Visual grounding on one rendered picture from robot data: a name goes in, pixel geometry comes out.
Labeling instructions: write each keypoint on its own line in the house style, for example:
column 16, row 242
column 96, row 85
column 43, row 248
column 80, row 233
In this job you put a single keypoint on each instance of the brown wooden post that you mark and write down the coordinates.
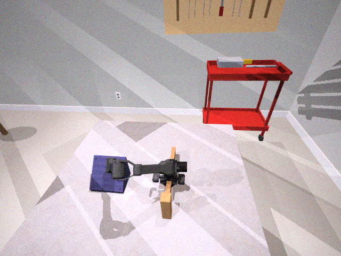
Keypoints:
column 166, row 205

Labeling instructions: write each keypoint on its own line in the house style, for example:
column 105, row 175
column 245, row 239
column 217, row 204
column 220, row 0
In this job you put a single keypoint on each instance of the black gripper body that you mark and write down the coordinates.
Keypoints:
column 173, row 178

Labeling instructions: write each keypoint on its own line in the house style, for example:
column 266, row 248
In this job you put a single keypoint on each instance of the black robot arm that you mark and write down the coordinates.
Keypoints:
column 167, row 167

